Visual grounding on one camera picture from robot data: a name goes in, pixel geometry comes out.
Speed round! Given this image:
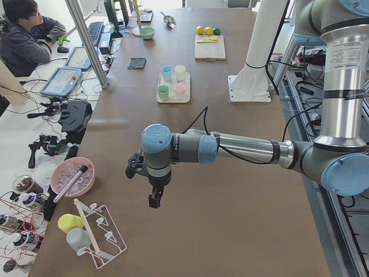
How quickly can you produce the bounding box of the pink ribbed bowl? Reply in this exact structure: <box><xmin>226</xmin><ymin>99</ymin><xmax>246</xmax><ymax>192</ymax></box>
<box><xmin>51</xmin><ymin>157</ymin><xmax>96</xmax><ymax>198</ymax></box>

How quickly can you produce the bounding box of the aluminium frame post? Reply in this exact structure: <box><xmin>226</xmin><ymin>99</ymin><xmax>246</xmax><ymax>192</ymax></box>
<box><xmin>65</xmin><ymin>0</ymin><xmax>108</xmax><ymax>89</ymax></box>

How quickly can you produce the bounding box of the wooden cup stand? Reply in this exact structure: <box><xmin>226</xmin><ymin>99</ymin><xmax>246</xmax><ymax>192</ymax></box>
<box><xmin>129</xmin><ymin>0</ymin><xmax>142</xmax><ymax>38</ymax></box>

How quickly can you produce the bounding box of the green cup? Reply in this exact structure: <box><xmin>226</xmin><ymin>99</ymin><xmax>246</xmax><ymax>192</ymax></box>
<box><xmin>157</xmin><ymin>85</ymin><xmax>170</xmax><ymax>102</ymax></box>

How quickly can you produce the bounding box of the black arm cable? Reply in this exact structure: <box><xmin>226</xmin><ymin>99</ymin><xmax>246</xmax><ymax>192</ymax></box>
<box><xmin>181</xmin><ymin>106</ymin><xmax>277</xmax><ymax>165</ymax></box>

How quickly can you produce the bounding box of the grey cup on rack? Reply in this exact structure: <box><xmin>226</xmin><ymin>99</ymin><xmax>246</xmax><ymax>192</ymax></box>
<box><xmin>66</xmin><ymin>228</ymin><xmax>91</xmax><ymax>251</ymax></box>

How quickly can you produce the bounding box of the whole lemon lower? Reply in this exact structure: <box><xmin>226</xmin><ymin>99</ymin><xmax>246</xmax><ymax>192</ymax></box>
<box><xmin>204</xmin><ymin>27</ymin><xmax>213</xmax><ymax>36</ymax></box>

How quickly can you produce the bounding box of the seated person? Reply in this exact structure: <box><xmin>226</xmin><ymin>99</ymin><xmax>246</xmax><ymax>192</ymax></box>
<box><xmin>1</xmin><ymin>0</ymin><xmax>66</xmax><ymax>77</ymax></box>

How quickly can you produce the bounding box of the green bowl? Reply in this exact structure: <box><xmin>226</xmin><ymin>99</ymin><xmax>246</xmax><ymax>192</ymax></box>
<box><xmin>140</xmin><ymin>27</ymin><xmax>155</xmax><ymax>40</ymax></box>

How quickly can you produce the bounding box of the pink cup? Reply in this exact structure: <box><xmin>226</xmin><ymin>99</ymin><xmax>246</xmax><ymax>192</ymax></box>
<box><xmin>174</xmin><ymin>83</ymin><xmax>186</xmax><ymax>100</ymax></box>

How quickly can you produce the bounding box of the yellow cup on rack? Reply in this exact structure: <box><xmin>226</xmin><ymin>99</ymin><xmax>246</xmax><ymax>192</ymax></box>
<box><xmin>58</xmin><ymin>214</ymin><xmax>84</xmax><ymax>234</ymax></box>

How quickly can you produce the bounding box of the grey folded cloth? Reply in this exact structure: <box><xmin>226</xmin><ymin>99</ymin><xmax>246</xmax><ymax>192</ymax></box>
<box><xmin>127</xmin><ymin>57</ymin><xmax>146</xmax><ymax>69</ymax></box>

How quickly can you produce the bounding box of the blue cup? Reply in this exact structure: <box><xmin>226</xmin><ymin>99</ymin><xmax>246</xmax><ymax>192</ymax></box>
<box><xmin>161</xmin><ymin>65</ymin><xmax>172</xmax><ymax>82</ymax></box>

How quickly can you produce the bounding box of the steel ice scoop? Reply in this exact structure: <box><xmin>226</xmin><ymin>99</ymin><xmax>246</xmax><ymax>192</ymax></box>
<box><xmin>161</xmin><ymin>11</ymin><xmax>176</xmax><ymax>29</ymax></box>

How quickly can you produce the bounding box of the teach pendant upper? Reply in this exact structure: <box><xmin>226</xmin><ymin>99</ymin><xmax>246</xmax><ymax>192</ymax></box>
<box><xmin>64</xmin><ymin>47</ymin><xmax>91</xmax><ymax>71</ymax></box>

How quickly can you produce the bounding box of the whole lemon upper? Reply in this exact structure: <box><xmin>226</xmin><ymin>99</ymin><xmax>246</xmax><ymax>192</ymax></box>
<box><xmin>196</xmin><ymin>25</ymin><xmax>204</xmax><ymax>35</ymax></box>

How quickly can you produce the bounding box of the cream rabbit tray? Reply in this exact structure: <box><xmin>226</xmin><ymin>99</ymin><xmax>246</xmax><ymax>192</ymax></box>
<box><xmin>156</xmin><ymin>72</ymin><xmax>191</xmax><ymax>104</ymax></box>

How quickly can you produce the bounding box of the black keyboard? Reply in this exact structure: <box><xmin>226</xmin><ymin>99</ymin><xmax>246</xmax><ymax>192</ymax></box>
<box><xmin>88</xmin><ymin>21</ymin><xmax>104</xmax><ymax>46</ymax></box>

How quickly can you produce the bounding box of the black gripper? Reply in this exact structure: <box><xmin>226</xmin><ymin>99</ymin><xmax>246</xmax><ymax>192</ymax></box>
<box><xmin>148</xmin><ymin>171</ymin><xmax>171</xmax><ymax>209</ymax></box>

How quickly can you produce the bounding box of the teach pendant lower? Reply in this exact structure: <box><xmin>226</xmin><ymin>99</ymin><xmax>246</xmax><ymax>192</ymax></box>
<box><xmin>40</xmin><ymin>68</ymin><xmax>82</xmax><ymax>97</ymax></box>

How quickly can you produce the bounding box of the whole lemon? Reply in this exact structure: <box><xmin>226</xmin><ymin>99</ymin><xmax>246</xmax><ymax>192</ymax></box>
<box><xmin>196</xmin><ymin>25</ymin><xmax>204</xmax><ymax>35</ymax></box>
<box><xmin>204</xmin><ymin>27</ymin><xmax>213</xmax><ymax>36</ymax></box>

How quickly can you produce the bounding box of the metal scoop in bowl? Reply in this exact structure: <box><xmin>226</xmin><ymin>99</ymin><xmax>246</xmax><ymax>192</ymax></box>
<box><xmin>53</xmin><ymin>165</ymin><xmax>88</xmax><ymax>204</ymax></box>

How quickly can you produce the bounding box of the wooden cutting board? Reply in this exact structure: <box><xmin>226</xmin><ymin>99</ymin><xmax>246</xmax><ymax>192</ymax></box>
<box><xmin>194</xmin><ymin>35</ymin><xmax>226</xmax><ymax>61</ymax></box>

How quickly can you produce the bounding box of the green lime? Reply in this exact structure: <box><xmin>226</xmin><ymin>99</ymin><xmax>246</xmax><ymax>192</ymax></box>
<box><xmin>213</xmin><ymin>28</ymin><xmax>221</xmax><ymax>35</ymax></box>

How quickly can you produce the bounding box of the teach pendant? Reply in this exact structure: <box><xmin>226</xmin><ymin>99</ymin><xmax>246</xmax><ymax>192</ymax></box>
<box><xmin>40</xmin><ymin>68</ymin><xmax>82</xmax><ymax>97</ymax></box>
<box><xmin>64</xmin><ymin>47</ymin><xmax>91</xmax><ymax>71</ymax></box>

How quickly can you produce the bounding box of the yellow plastic knife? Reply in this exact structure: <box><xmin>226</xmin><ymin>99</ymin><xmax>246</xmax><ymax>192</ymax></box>
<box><xmin>195</xmin><ymin>40</ymin><xmax>218</xmax><ymax>43</ymax></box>

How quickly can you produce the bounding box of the white wire cup rack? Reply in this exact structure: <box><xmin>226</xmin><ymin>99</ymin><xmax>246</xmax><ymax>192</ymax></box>
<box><xmin>74</xmin><ymin>199</ymin><xmax>128</xmax><ymax>269</ymax></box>

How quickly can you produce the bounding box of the black monitor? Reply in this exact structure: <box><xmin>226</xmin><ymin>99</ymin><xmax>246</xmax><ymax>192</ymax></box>
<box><xmin>103</xmin><ymin>0</ymin><xmax>129</xmax><ymax>39</ymax></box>

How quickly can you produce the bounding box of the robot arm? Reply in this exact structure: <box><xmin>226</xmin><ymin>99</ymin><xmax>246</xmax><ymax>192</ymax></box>
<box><xmin>140</xmin><ymin>1</ymin><xmax>368</xmax><ymax>208</ymax></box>

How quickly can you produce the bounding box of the pale yellow cup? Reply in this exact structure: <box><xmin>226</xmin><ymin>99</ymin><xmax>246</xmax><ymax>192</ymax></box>
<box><xmin>174</xmin><ymin>65</ymin><xmax>186</xmax><ymax>81</ymax></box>

